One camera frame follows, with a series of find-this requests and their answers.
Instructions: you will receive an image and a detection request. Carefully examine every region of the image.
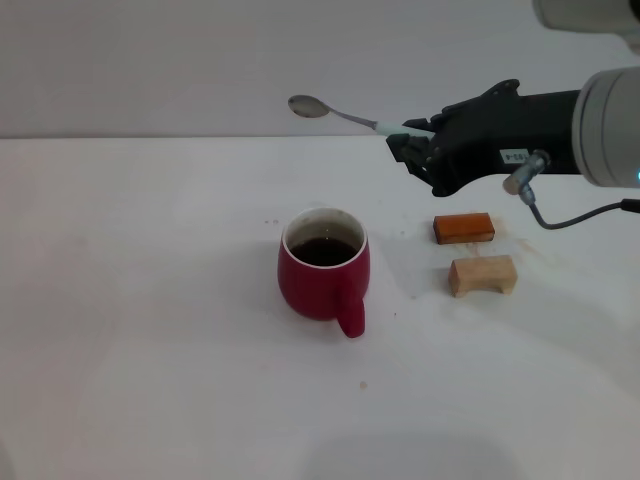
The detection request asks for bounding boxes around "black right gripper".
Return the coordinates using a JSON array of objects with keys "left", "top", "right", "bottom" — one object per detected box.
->
[{"left": 385, "top": 79, "right": 581, "bottom": 196}]

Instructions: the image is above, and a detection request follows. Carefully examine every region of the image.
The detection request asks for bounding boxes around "metal spoon with blue handle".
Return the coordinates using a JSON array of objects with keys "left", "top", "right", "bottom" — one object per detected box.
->
[{"left": 288, "top": 94, "right": 434, "bottom": 139}]

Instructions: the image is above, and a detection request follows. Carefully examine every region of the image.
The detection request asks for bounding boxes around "red ceramic coffee cup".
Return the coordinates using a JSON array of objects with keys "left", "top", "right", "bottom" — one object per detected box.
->
[{"left": 277, "top": 207, "right": 372, "bottom": 340}]

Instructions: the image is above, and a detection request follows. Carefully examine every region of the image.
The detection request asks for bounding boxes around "light wooden spoon rest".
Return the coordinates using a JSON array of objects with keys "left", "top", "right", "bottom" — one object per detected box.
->
[{"left": 447, "top": 254, "right": 518, "bottom": 299}]

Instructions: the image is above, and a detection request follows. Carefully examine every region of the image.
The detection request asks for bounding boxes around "dark orange wooden block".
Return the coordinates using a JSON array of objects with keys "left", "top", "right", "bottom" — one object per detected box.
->
[{"left": 432, "top": 212, "right": 496, "bottom": 246}]

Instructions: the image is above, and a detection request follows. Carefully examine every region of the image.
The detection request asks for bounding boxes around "grey right gripper cable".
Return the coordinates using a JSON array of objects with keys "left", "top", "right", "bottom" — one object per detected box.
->
[{"left": 502, "top": 149, "right": 640, "bottom": 231}]

